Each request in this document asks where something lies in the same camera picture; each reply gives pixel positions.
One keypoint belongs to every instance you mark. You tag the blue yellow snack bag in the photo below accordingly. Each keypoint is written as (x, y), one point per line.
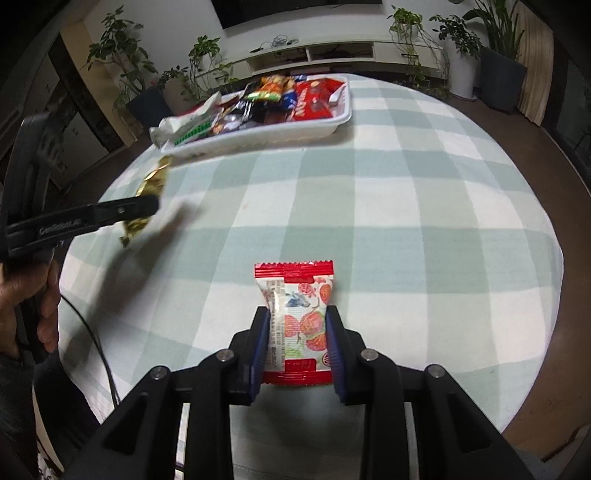
(288, 100)

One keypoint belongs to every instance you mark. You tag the white storage cabinet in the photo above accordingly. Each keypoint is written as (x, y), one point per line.
(87, 136)

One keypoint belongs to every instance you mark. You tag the plant in white pot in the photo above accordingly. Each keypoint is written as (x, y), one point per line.
(463, 48)
(173, 86)

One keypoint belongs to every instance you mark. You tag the glass sliding door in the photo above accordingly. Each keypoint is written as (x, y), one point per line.
(567, 115)

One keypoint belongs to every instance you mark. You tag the tall plant dark pot right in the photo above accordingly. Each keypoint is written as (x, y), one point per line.
(500, 75)

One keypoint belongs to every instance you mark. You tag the white tv console shelf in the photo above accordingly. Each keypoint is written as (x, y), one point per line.
(323, 55)

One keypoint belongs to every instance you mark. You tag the tall plant dark pot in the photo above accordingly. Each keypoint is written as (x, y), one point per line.
(119, 49)
(500, 75)

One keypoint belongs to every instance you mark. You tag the clear sunflower seed bag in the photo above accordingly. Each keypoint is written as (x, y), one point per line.
(195, 131)

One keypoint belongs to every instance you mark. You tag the green white checkered tablecloth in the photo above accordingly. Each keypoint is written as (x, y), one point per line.
(442, 253)

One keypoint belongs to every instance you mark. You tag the plant in white pot right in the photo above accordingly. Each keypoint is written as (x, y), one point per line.
(463, 48)

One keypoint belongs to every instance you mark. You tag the person's left hand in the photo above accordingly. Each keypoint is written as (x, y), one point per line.
(29, 312)

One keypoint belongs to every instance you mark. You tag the large red Mylikes bag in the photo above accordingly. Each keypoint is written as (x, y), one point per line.
(316, 98)

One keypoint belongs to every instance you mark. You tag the trailing vine plant left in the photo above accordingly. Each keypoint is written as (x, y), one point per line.
(207, 70)

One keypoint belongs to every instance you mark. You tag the trailing plant on console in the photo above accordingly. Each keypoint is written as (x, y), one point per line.
(413, 41)

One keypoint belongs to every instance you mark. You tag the black snack packet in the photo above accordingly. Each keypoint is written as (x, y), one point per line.
(248, 110)

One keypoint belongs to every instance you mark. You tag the wall mounted black television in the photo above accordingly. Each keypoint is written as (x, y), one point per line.
(235, 12)

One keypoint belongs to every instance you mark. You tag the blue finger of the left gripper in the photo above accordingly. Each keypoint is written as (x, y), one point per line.
(125, 210)

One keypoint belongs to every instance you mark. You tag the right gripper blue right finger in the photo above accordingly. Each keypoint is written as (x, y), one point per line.
(336, 337)

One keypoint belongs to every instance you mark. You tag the plant in white pot left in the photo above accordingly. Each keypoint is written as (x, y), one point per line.
(173, 86)

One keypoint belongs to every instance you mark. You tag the white plastic tray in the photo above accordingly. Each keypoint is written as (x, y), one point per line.
(277, 127)

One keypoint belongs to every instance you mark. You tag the tall plant dark pot left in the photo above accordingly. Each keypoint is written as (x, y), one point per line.
(119, 49)

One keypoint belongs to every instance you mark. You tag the white strawberry snack packet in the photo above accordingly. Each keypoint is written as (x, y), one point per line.
(297, 295)

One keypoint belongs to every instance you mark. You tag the beige curtain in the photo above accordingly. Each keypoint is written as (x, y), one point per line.
(537, 55)

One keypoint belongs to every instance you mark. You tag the blue panda snack bag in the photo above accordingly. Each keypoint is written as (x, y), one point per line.
(273, 88)

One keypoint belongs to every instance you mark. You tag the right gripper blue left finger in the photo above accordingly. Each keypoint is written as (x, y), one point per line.
(258, 343)

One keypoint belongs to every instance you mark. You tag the gold snack bar wrapper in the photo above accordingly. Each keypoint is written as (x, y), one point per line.
(149, 193)

